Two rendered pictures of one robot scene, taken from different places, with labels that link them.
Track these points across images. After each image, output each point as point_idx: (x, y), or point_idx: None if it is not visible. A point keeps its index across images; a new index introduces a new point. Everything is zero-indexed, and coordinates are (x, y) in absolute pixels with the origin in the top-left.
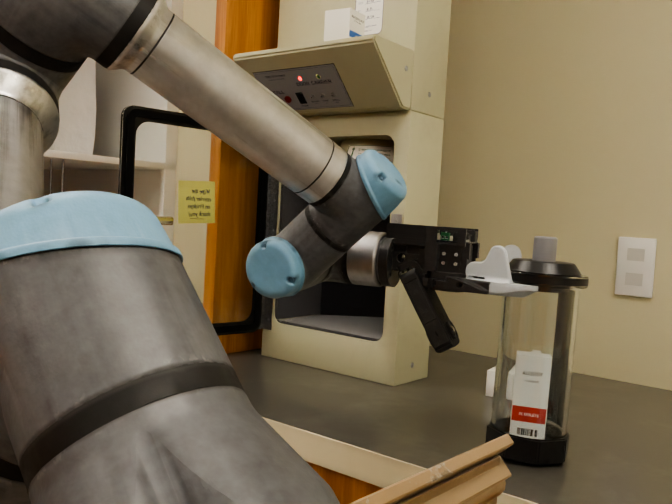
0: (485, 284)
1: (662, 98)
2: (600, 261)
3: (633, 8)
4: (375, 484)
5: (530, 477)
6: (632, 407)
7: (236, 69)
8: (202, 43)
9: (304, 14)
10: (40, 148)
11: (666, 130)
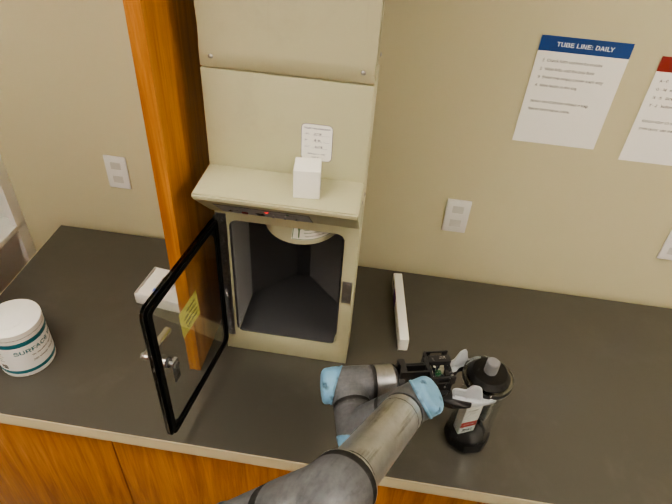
0: (469, 404)
1: (489, 115)
2: (433, 210)
3: (479, 43)
4: (405, 489)
5: (481, 465)
6: (469, 325)
7: (391, 447)
8: (382, 461)
9: (239, 125)
10: None
11: (489, 136)
